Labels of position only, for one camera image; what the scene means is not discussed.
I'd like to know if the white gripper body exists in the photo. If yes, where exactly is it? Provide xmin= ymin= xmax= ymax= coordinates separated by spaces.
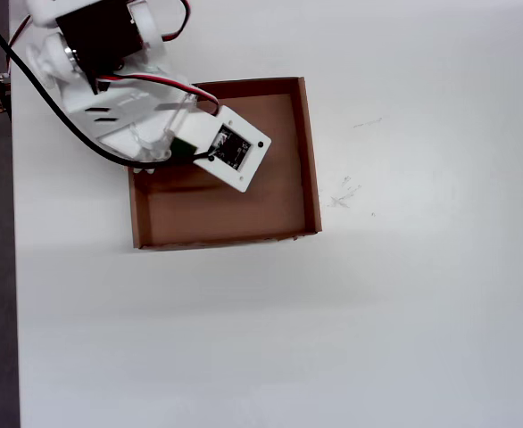
xmin=104 ymin=82 xmax=201 ymax=176

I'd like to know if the green cube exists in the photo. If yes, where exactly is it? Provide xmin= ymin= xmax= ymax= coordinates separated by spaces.
xmin=170 ymin=136 xmax=196 ymax=158

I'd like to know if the brown cardboard box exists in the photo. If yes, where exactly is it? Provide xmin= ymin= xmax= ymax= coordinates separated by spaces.
xmin=127 ymin=76 xmax=323 ymax=251

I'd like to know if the red black white servo cable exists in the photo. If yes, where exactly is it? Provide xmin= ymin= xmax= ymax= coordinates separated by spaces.
xmin=158 ymin=0 xmax=192 ymax=42
xmin=94 ymin=73 xmax=221 ymax=118

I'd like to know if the black camera cable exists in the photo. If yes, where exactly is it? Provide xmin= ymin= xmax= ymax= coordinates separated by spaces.
xmin=0 ymin=2 xmax=220 ymax=171

